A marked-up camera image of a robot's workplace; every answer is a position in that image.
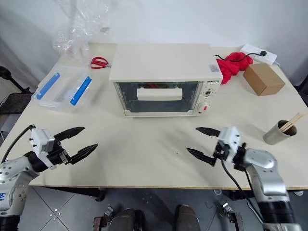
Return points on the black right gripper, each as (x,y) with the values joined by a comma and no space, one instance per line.
(221,152)

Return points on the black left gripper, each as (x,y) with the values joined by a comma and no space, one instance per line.
(56,154)

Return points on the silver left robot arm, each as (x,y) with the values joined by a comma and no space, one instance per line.
(14,183)

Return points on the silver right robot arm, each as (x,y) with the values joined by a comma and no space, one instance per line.
(267,175)

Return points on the glass oven door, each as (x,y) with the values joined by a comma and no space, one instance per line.
(125,96)

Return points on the cream toaster oven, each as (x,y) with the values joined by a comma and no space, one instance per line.
(158,62)

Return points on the large white timer knob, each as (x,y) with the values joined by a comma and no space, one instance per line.
(204,107)

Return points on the clear box with blue latches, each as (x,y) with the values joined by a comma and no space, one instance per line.
(60,91)

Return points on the black table caster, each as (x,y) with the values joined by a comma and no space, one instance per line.
(99,193)

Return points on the steel cup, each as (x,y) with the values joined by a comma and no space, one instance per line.
(276,137)

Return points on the black mesh seat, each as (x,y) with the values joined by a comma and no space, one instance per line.
(14,102)

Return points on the dark rounded shape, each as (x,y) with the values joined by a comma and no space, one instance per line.
(127,220)
(187,217)

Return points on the red cloth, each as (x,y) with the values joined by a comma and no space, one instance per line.
(232,66)

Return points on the brown cardboard box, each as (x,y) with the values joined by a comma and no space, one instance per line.
(262,77)

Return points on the wooden stick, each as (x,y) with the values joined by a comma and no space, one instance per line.
(297,121)
(292,121)

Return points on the black tripod stand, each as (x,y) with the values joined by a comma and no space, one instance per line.
(12,80)

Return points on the white power strip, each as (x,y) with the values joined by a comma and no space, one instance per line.
(265,55)

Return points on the clear crumpled plastic bag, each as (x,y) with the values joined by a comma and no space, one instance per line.
(77,29)

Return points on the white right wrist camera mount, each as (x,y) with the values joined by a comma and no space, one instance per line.
(228,142)

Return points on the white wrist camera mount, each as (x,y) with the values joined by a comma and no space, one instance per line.
(39,140)
(228,142)

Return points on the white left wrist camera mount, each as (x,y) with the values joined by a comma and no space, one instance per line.
(39,140)

